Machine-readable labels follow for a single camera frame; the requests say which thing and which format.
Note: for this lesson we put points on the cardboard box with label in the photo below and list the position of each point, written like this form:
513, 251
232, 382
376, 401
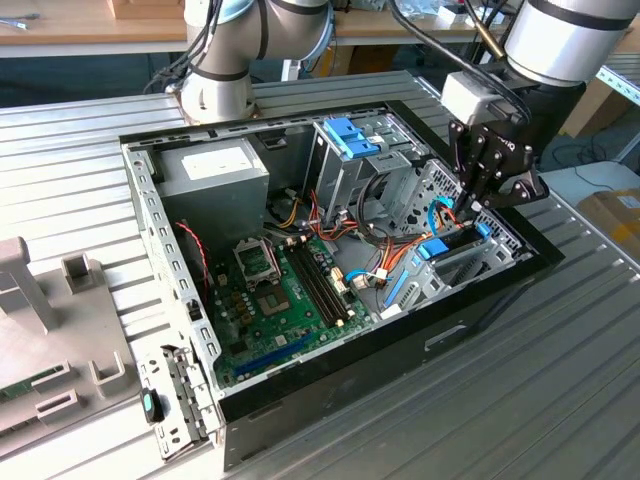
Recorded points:
612, 220

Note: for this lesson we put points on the small cardboard box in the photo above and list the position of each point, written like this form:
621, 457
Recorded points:
370, 59

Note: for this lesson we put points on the grey power supply unit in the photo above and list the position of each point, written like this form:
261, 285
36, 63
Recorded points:
215, 200

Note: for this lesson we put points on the wooden desk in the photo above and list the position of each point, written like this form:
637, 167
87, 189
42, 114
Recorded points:
380, 27
75, 31

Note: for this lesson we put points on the green RAM stick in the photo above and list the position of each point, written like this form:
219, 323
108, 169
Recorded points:
22, 389

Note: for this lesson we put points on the metal slot retainer bracket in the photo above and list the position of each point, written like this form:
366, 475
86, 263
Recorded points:
150, 367

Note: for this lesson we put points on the black open PC case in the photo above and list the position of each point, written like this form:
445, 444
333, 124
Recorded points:
400, 360

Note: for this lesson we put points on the perforated metal disk bay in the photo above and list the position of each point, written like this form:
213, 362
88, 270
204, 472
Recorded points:
422, 287

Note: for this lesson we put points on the green motherboard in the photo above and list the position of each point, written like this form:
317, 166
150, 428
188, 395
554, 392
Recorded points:
265, 327

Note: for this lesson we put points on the large cardboard box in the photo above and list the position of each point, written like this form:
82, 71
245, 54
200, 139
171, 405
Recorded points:
600, 112

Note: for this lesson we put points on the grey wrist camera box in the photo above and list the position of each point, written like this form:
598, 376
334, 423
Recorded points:
467, 97

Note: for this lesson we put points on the blue expansion slot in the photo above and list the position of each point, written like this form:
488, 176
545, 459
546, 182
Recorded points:
272, 356

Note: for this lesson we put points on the aluminium frame shelf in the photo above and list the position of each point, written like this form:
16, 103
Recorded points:
622, 85

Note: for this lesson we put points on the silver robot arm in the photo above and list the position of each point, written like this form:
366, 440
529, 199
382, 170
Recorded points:
230, 50

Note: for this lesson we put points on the white table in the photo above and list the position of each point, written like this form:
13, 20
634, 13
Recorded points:
562, 180

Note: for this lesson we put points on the grey parts rack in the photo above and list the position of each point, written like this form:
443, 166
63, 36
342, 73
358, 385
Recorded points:
60, 325

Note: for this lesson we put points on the wooden box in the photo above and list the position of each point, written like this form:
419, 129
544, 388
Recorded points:
145, 9

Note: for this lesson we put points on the black latch with teal tab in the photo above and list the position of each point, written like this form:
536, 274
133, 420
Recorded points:
149, 406

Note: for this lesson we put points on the black RAM slot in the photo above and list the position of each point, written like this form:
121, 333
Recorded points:
317, 285
322, 285
333, 285
328, 285

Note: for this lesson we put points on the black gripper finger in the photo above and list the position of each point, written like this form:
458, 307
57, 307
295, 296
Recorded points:
472, 165
525, 192

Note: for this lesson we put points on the hard disk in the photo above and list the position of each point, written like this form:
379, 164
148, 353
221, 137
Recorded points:
432, 249

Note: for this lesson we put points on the grey metal drive cage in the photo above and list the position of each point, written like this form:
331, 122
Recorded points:
332, 175

